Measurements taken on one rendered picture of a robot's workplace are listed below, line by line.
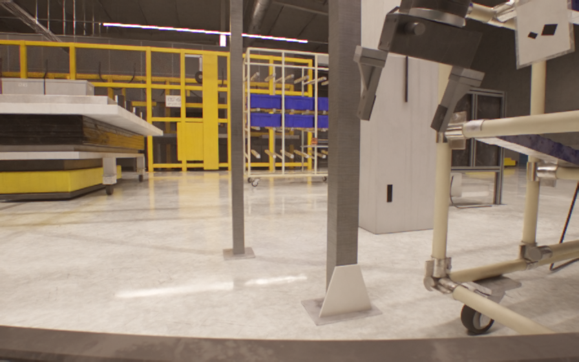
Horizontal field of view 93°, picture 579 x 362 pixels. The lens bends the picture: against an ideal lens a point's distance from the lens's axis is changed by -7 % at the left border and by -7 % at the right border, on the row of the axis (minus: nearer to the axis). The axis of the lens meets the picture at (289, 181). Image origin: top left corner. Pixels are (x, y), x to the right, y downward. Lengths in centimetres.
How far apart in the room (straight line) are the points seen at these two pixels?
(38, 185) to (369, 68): 313
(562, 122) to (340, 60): 44
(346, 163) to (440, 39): 36
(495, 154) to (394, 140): 140
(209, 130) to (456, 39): 753
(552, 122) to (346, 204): 42
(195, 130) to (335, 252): 729
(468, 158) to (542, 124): 209
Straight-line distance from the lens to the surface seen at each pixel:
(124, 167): 954
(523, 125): 56
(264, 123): 394
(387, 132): 156
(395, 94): 161
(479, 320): 82
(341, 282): 77
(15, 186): 343
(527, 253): 92
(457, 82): 53
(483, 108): 276
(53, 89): 781
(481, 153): 273
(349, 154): 72
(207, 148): 785
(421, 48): 47
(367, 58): 46
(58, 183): 327
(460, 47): 50
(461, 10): 49
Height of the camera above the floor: 40
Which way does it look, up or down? 5 degrees down
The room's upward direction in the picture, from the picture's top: straight up
